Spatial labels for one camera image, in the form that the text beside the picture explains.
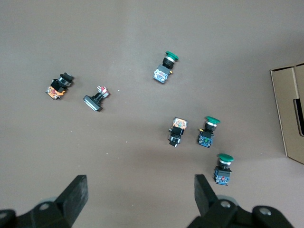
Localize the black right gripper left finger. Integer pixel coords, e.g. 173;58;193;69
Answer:
0;175;89;228

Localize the black square head push button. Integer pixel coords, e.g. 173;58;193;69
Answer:
83;85;111;112

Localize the green mushroom push button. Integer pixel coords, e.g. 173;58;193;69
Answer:
152;50;180;85
196;115;221;148
213;153;234;186

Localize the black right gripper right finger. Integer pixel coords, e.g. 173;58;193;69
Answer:
187;174;294;228

